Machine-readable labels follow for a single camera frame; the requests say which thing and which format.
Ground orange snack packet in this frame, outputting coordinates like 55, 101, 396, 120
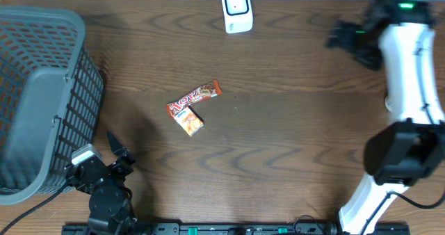
174, 106, 204, 136

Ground red Top chocolate bar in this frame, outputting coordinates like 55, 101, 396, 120
166, 79, 223, 118

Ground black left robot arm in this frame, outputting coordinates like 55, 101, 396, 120
65, 131, 152, 234

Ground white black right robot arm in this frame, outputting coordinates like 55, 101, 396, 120
327, 0, 444, 234

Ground white barcode scanner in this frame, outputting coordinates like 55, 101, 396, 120
221, 0, 253, 34

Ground grey plastic basket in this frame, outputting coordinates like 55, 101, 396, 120
1, 6, 105, 205

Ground black mounting rail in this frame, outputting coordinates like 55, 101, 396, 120
61, 222, 411, 235

